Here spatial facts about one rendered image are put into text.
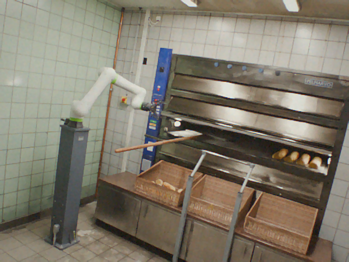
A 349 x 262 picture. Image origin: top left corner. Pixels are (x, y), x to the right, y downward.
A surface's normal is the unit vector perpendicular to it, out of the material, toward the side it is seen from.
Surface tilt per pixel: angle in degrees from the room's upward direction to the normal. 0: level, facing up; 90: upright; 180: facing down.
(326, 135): 70
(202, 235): 92
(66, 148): 90
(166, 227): 90
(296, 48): 90
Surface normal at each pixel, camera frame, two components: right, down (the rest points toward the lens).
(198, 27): -0.48, 0.04
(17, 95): 0.86, 0.22
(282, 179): -0.39, -0.29
